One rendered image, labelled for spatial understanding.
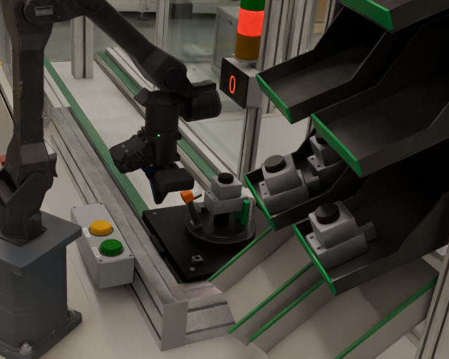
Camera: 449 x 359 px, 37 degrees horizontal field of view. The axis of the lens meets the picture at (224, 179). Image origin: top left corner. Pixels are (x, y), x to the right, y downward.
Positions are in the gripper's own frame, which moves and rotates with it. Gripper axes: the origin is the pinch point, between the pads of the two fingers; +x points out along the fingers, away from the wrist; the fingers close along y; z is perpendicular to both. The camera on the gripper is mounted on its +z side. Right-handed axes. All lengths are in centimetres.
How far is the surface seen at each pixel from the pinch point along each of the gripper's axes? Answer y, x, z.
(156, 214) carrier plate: -9.7, 12.0, -3.4
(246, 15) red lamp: -18.1, -25.7, -23.2
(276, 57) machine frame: -79, 5, -66
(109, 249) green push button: 0.3, 11.7, 9.1
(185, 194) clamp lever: 0.6, 2.1, -5.1
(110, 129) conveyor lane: -64, 18, -9
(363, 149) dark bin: 44, -27, -8
